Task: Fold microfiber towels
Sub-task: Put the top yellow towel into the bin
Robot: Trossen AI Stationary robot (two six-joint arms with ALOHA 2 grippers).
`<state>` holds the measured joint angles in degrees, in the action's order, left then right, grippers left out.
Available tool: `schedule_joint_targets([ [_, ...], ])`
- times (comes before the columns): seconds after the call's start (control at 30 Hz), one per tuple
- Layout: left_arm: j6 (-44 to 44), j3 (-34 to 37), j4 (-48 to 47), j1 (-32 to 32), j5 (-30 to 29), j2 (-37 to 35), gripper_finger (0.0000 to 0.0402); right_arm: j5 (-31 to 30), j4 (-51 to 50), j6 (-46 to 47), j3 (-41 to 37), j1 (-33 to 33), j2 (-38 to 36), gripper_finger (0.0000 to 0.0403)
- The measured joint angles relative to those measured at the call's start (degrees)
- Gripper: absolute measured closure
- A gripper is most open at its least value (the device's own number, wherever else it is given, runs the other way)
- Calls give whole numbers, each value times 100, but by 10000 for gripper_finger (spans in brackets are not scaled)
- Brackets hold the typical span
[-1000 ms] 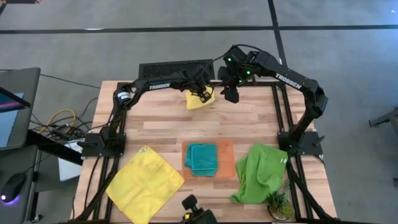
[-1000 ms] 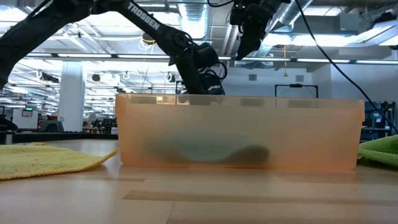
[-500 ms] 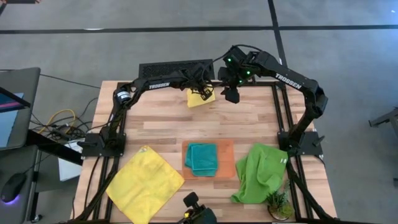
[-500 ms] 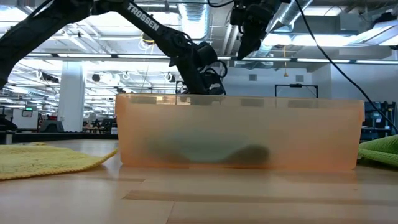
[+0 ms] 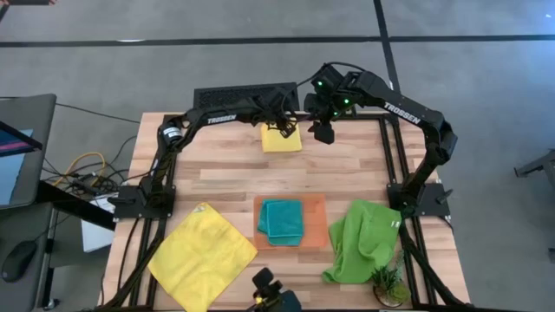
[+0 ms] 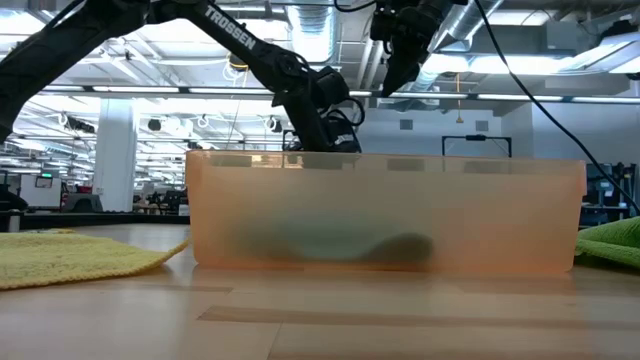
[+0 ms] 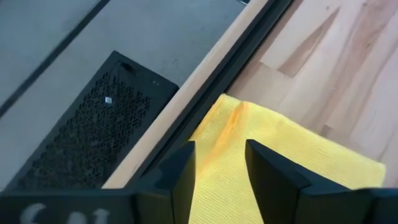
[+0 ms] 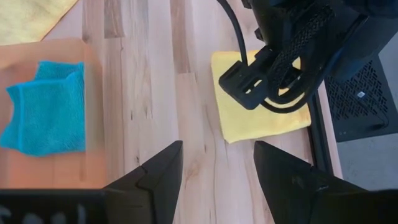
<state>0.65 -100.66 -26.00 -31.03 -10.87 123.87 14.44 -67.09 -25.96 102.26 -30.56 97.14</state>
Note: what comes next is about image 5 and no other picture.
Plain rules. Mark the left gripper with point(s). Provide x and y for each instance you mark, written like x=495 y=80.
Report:
x=277 y=108

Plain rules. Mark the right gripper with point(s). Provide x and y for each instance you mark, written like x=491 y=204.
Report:
x=331 y=93

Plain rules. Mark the teal microfiber towel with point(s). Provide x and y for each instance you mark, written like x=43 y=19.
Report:
x=282 y=223

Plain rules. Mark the green microfiber towel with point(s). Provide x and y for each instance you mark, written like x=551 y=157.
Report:
x=364 y=242

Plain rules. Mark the yellow microfiber towel white tag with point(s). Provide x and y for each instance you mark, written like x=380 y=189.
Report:
x=201 y=260

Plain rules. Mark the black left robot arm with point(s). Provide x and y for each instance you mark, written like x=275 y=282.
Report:
x=221 y=118

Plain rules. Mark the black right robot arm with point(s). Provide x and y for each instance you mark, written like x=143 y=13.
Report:
x=407 y=113

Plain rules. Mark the black perforated floor grate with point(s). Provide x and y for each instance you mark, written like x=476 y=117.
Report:
x=225 y=97

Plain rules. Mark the orange translucent plastic bin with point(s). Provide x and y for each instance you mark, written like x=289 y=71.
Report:
x=314 y=216

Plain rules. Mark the small potted green plant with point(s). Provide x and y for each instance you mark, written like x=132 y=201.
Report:
x=388 y=281

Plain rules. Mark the grey chair base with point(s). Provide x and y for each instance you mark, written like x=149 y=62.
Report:
x=535 y=167

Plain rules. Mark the white paper sheet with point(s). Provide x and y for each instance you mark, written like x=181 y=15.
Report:
x=97 y=234

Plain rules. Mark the black desk crossbar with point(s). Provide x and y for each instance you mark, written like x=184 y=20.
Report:
x=73 y=208

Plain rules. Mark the grey desk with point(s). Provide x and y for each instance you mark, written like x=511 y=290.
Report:
x=30 y=112

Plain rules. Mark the dark monitor blue screen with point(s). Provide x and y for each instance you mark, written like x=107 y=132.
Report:
x=8 y=173

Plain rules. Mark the black computer mouse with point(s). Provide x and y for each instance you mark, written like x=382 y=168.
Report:
x=17 y=262

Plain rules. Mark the black aluminium table frame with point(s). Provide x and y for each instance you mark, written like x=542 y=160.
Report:
x=373 y=117

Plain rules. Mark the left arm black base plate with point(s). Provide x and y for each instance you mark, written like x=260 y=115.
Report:
x=130 y=203

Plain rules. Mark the black handheld camera rig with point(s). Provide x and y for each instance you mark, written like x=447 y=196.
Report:
x=269 y=286

